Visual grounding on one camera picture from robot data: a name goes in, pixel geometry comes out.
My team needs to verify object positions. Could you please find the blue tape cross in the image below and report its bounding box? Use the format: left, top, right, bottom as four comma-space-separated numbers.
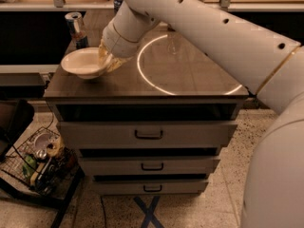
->
134, 196, 164, 228

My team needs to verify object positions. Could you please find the grey drawer cabinet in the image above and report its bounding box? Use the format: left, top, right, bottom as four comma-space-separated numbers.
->
45, 25, 248, 195

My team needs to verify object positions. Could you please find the black floor cable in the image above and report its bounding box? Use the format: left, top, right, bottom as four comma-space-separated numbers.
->
100, 195, 108, 228

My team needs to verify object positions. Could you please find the middle drawer black handle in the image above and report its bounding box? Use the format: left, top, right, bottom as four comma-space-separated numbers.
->
141, 163, 164, 171

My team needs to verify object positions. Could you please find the bottom drawer black handle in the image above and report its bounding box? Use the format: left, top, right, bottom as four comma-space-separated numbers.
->
142, 184, 162, 193

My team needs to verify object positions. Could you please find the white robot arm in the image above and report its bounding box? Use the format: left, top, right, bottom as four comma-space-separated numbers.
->
103, 0, 304, 228

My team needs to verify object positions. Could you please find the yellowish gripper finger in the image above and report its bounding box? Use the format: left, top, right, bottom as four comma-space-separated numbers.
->
105, 57, 129, 73
98, 40, 109, 67

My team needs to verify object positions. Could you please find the blue pepsi can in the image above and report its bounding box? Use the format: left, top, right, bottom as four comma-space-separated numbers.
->
113, 0, 124, 13

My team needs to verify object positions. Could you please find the drawer black handle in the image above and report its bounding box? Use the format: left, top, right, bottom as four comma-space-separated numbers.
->
134, 130, 163, 140
141, 163, 164, 171
142, 184, 162, 193

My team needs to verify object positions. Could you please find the white paper bowl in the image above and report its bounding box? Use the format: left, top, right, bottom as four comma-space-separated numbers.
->
61, 47, 111, 80

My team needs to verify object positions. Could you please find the top drawer black handle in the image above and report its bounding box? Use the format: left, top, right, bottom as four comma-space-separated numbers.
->
134, 130, 163, 140

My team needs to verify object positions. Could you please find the black wire basket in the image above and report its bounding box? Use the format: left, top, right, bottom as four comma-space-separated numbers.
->
1, 127, 78, 196

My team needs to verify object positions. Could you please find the silver blue redbull can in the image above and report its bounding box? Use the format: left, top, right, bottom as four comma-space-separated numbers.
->
65, 11, 88, 49

